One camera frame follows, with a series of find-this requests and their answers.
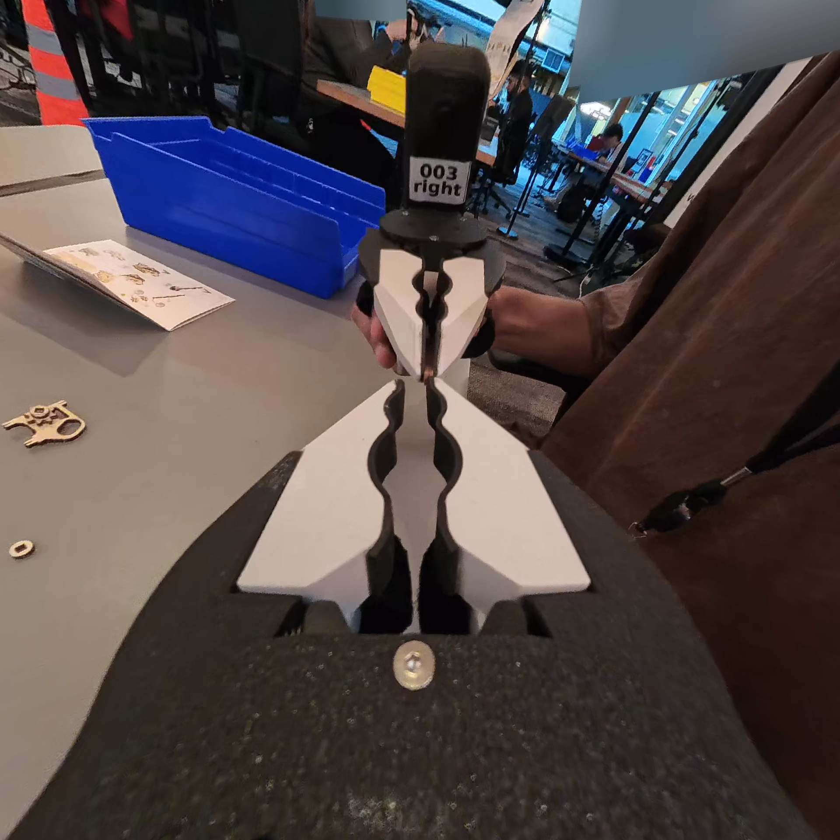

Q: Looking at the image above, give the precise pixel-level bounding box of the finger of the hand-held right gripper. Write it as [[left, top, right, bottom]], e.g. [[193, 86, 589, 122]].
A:
[[430, 256, 490, 378], [374, 248, 427, 376]]

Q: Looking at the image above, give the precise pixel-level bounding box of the wooden gear assembly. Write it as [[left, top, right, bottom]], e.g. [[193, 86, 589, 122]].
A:
[[2, 399, 88, 449]]

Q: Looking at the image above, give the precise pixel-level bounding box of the person's right hand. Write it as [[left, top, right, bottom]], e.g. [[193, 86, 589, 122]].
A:
[[351, 289, 546, 376]]

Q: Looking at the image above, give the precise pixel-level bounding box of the orange traffic cone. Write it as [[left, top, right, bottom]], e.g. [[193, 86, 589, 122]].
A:
[[21, 0, 89, 127]]

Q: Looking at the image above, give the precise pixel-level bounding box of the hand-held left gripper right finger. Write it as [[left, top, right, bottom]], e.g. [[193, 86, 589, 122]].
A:
[[420, 379, 592, 634]]

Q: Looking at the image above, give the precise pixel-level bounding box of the long wooden table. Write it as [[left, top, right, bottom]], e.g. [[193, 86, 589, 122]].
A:
[[317, 79, 500, 165]]

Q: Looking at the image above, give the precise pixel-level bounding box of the white banner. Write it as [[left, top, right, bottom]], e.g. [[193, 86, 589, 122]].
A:
[[484, 0, 547, 99]]

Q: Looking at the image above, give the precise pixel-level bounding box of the yellow box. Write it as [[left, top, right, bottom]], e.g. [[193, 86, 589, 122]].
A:
[[366, 64, 409, 111]]

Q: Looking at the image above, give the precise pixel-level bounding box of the folded instruction leaflet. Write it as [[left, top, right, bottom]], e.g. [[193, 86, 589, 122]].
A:
[[0, 233, 236, 332]]

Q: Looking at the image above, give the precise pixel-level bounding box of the person's right forearm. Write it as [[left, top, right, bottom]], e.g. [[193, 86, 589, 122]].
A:
[[543, 292, 595, 378]]

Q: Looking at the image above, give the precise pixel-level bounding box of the small wooden model part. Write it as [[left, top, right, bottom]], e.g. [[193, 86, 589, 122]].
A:
[[420, 262, 438, 383]]

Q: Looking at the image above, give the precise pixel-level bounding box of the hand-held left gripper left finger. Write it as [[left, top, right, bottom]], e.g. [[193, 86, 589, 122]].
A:
[[236, 379, 421, 634]]

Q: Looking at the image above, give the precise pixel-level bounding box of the blue plastic bin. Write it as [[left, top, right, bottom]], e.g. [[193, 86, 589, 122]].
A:
[[83, 116, 387, 300]]

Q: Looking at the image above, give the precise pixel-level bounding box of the black lanyard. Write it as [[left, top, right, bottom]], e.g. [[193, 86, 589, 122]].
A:
[[630, 367, 840, 536]]

